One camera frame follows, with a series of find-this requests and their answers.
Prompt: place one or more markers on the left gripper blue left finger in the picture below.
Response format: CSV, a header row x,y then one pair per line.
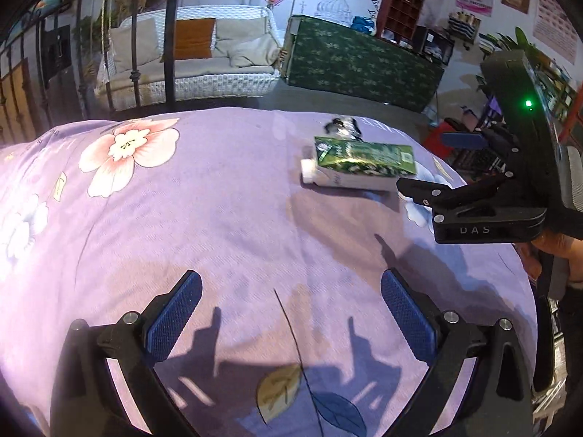
x,y
166,316

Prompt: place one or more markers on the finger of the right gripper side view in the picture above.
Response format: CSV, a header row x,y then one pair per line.
x,y
463,140

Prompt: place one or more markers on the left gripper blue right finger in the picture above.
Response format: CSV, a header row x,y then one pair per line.
x,y
417,327

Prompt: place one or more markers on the person's right hand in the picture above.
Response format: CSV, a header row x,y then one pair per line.
x,y
555,244

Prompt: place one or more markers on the red paper bag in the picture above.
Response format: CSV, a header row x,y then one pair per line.
x,y
434,141

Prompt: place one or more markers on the crumpled silver wrapper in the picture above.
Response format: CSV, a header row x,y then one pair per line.
x,y
344,128

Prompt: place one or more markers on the green milk carton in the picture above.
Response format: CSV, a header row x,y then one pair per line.
x,y
355,164

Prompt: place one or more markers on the purple floral tablecloth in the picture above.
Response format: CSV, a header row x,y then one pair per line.
x,y
291,337

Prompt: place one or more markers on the green patterned covered table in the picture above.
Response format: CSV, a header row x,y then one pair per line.
x,y
328,57

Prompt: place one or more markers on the red phone booth cabinet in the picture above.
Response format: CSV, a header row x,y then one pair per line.
x,y
397,19

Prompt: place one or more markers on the white wicker swing sofa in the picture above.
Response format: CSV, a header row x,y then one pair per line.
x,y
220,52

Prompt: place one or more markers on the orange cushion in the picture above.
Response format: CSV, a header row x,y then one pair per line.
x,y
192,38

